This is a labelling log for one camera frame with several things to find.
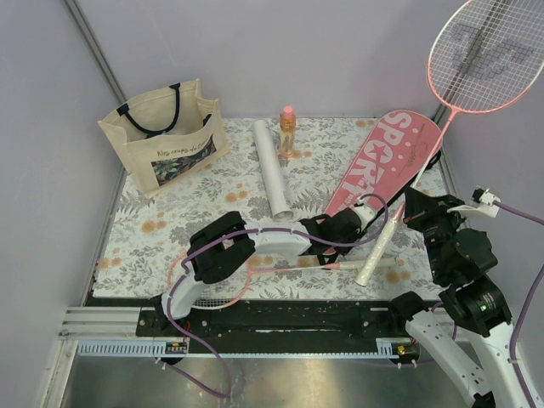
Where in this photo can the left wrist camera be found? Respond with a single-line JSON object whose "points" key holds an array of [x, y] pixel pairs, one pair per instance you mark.
{"points": [[365, 213]]}

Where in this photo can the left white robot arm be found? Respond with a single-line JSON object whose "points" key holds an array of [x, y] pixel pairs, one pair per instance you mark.
{"points": [[219, 250]]}

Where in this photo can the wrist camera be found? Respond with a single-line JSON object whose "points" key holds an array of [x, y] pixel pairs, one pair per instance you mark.
{"points": [[365, 213], [485, 205]]}

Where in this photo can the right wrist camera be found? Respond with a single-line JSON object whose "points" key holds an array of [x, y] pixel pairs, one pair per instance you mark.
{"points": [[485, 205]]}

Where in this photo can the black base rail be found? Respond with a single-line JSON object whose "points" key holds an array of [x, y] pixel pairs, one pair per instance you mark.
{"points": [[284, 320]]}

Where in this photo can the floral table mat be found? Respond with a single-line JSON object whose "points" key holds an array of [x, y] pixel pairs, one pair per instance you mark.
{"points": [[149, 233]]}

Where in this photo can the white shuttlecock tube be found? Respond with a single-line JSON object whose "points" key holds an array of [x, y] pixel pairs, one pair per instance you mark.
{"points": [[271, 171]]}

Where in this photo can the pink racket cover bag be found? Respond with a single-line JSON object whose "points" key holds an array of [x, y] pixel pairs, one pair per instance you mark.
{"points": [[387, 162]]}

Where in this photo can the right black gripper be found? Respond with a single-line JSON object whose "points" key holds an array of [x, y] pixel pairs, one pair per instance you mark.
{"points": [[420, 207]]}

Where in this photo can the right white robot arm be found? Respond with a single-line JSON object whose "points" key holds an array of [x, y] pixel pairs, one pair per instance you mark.
{"points": [[460, 259]]}

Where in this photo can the orange drink bottle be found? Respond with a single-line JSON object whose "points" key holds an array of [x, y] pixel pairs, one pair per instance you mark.
{"points": [[288, 123]]}

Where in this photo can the pink racket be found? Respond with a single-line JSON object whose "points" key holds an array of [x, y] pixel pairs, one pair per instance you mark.
{"points": [[276, 268], [486, 57]]}

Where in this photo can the white cable duct strip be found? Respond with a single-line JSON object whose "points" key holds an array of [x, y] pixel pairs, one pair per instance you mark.
{"points": [[366, 348]]}

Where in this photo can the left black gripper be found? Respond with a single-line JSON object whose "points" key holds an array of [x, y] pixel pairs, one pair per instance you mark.
{"points": [[354, 235]]}

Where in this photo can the beige canvas tote bag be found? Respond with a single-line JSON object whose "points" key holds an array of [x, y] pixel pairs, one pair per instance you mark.
{"points": [[164, 135]]}

